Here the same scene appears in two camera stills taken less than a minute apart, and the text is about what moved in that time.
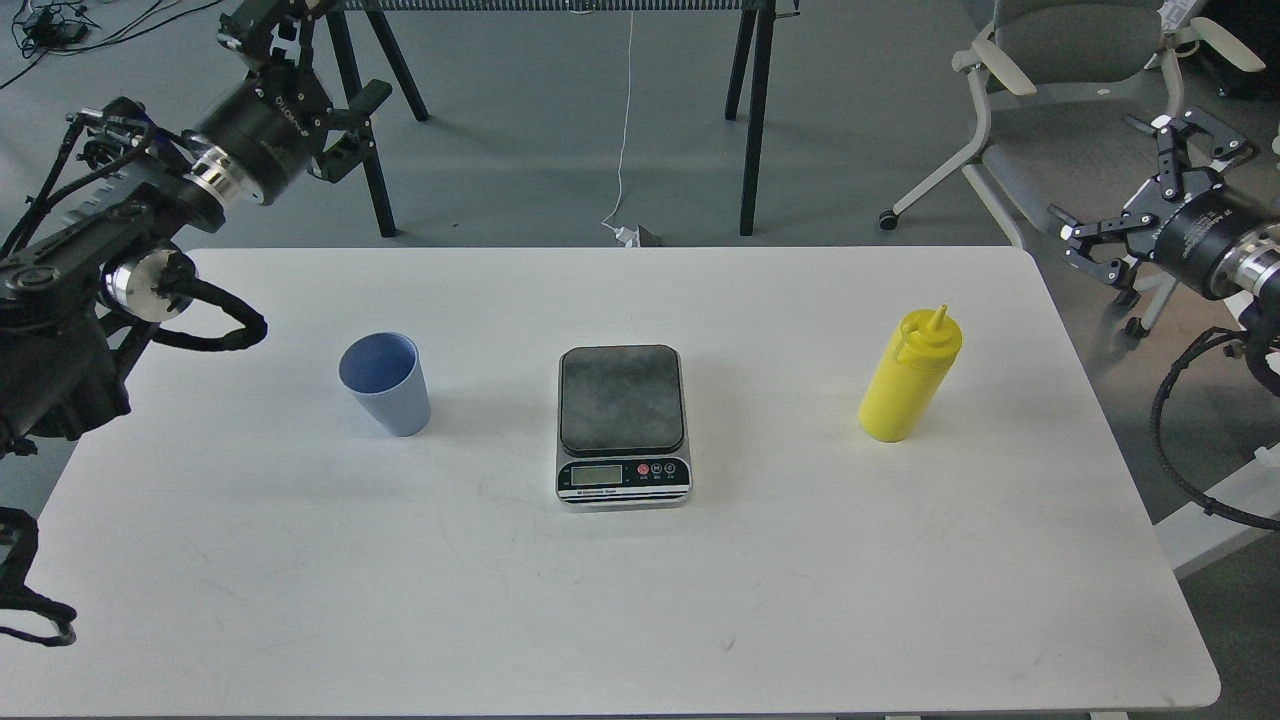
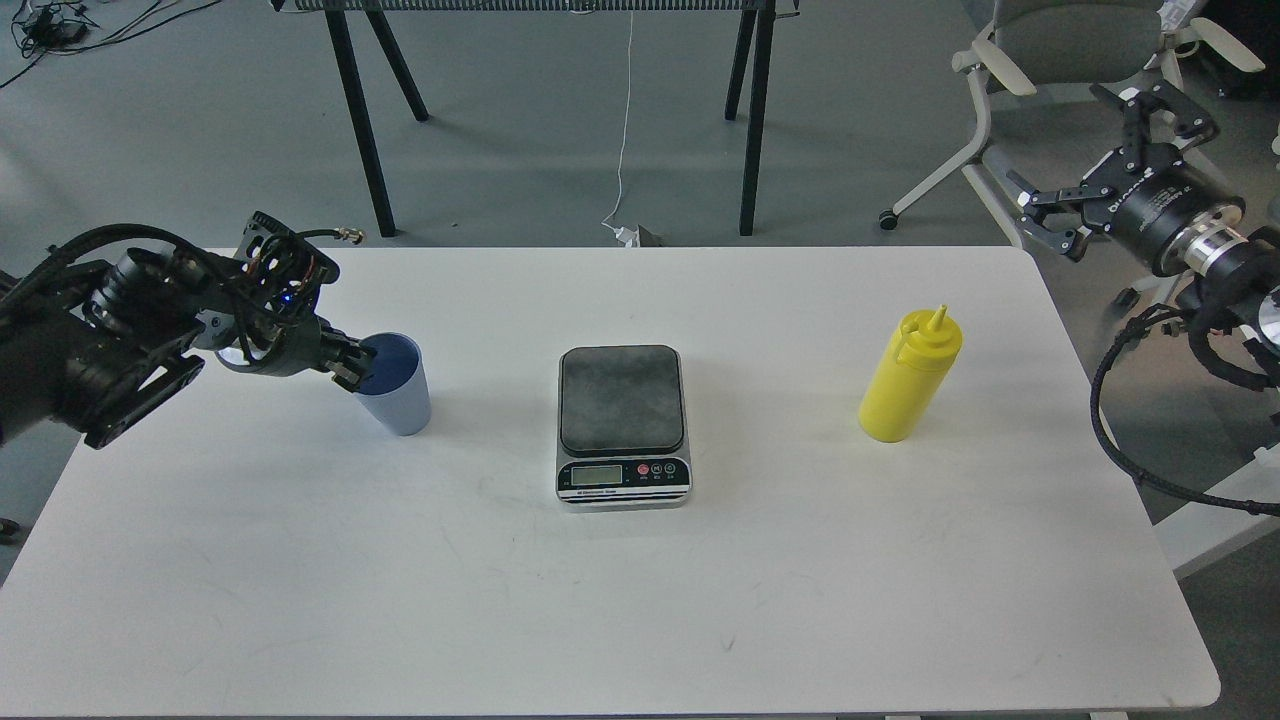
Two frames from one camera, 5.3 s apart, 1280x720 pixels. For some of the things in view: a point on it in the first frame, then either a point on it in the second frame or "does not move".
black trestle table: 354,25 does not move
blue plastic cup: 384,370 does not move
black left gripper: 273,127 → 269,323
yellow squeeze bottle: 913,366 does not move
